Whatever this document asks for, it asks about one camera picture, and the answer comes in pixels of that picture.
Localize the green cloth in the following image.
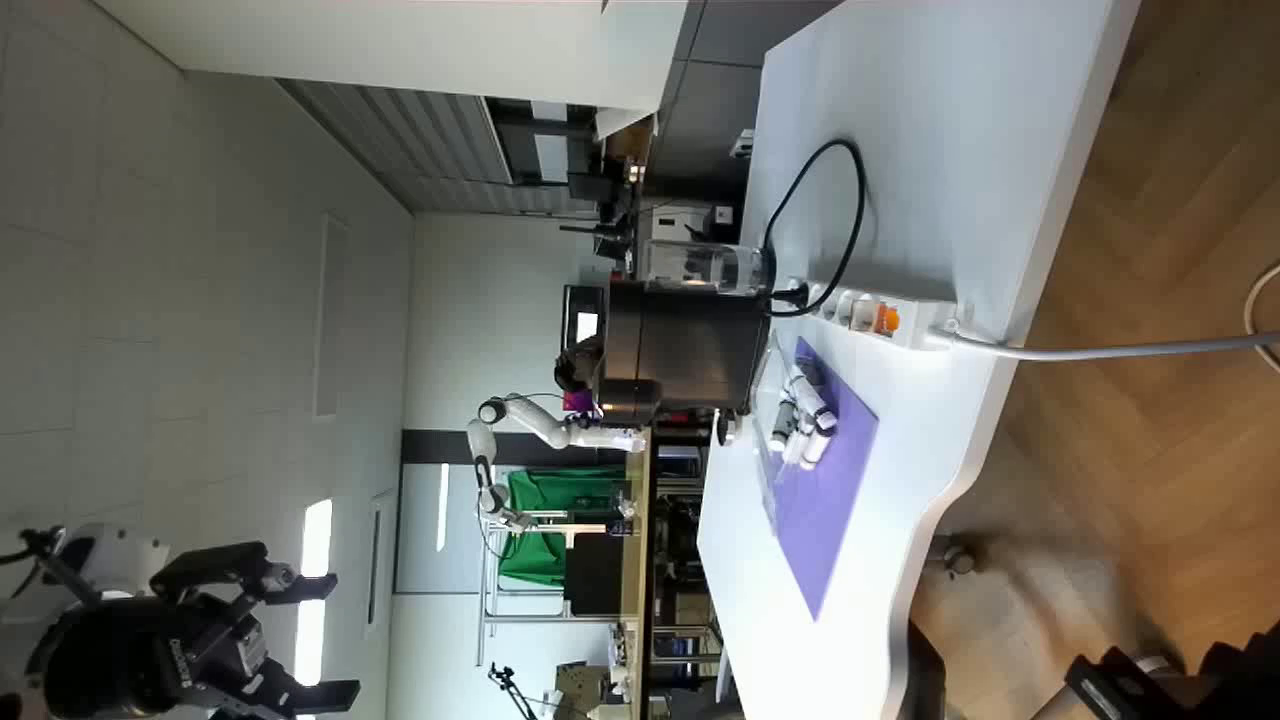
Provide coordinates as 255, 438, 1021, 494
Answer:
494, 465, 630, 592

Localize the black chair base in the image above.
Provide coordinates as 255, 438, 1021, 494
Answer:
1055, 635, 1280, 720

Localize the small bottle with white cap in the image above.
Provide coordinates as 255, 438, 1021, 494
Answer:
788, 425, 843, 472
777, 371, 821, 420

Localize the black power cable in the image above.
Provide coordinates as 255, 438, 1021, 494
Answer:
757, 135, 871, 321

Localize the small monitor screen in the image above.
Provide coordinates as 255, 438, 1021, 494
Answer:
562, 280, 610, 353

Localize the person in background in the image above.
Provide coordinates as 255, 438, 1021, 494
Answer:
547, 332, 610, 420

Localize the stainless steel appliance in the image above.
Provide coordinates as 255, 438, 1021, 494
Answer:
597, 275, 779, 420

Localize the white cable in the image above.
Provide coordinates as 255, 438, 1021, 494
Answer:
923, 255, 1280, 370

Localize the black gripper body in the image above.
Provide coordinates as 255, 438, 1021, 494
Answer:
23, 584, 270, 720

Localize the white coffee machine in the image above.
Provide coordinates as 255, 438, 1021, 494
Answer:
630, 198, 743, 290

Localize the purple mat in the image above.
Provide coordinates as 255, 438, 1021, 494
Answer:
757, 335, 885, 624

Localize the wooden background desk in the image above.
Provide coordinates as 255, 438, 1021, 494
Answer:
614, 425, 660, 720

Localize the white power strip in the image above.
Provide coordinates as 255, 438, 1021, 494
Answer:
816, 270, 967, 358

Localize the furry beige rug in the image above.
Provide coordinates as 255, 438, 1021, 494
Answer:
916, 527, 1169, 720

